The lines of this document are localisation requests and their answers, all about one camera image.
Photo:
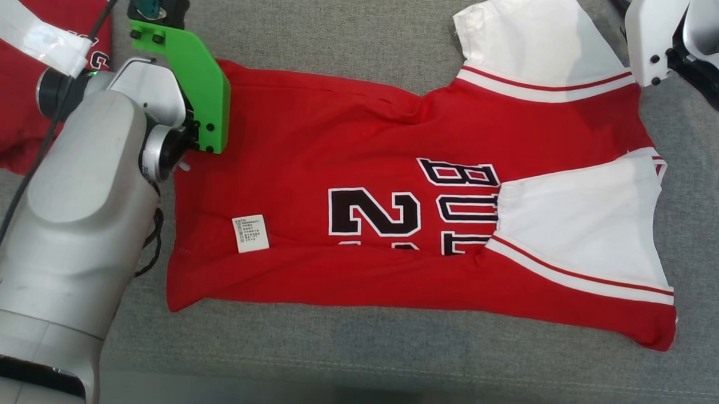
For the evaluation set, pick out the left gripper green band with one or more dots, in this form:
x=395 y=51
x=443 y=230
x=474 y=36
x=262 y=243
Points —
x=205 y=95

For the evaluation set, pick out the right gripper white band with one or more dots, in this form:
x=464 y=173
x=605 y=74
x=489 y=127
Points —
x=649 y=39

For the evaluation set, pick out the red jersey with care label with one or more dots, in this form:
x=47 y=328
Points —
x=338 y=135

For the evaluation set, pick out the red jersey with white sleeves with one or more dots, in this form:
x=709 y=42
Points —
x=10 y=112

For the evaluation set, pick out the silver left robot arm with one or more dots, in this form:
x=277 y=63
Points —
x=78 y=216

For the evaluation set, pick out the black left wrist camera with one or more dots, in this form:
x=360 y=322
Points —
x=174 y=4

